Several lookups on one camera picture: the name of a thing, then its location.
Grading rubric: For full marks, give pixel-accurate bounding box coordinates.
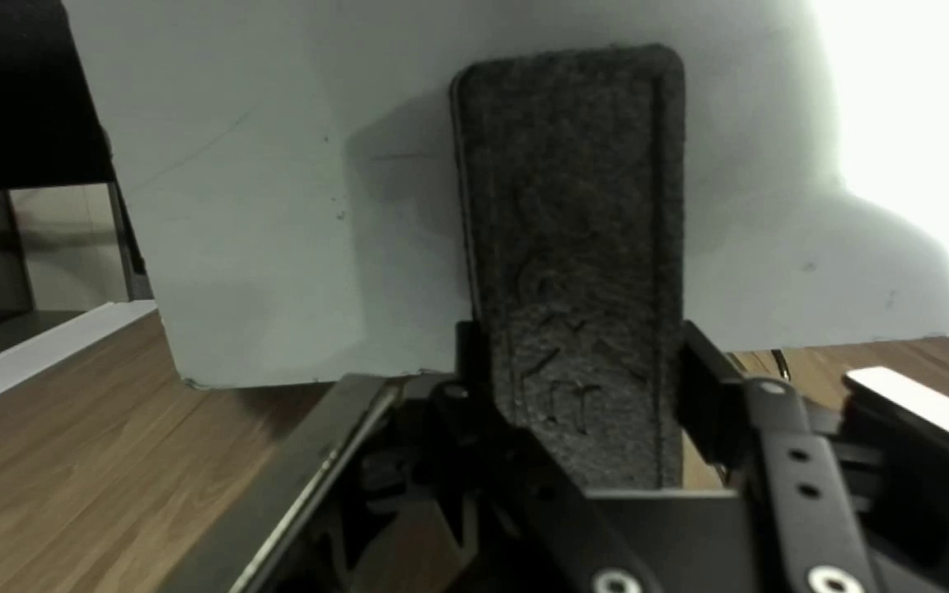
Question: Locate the small white slotted platform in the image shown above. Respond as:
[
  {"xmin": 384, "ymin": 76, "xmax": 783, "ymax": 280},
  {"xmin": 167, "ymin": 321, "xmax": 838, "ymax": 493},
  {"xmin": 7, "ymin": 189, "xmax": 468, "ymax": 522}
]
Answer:
[{"xmin": 58, "ymin": 0, "xmax": 949, "ymax": 394}]

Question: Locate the black felt whiteboard eraser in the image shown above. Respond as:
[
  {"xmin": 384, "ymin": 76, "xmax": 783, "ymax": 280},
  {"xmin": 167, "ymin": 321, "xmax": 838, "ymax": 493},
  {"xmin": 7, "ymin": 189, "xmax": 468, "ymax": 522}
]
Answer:
[{"xmin": 449, "ymin": 43, "xmax": 689, "ymax": 493}]

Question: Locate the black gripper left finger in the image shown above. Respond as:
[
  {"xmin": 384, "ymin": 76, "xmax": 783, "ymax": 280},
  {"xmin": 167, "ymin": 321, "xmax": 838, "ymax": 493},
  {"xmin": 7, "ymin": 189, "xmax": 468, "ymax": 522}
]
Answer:
[{"xmin": 424, "ymin": 318, "xmax": 667, "ymax": 593}]

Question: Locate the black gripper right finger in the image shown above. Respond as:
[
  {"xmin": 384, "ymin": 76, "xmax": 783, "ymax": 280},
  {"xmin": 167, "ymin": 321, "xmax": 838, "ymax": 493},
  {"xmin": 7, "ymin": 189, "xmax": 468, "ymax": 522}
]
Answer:
[{"xmin": 677, "ymin": 318, "xmax": 887, "ymax": 593}]

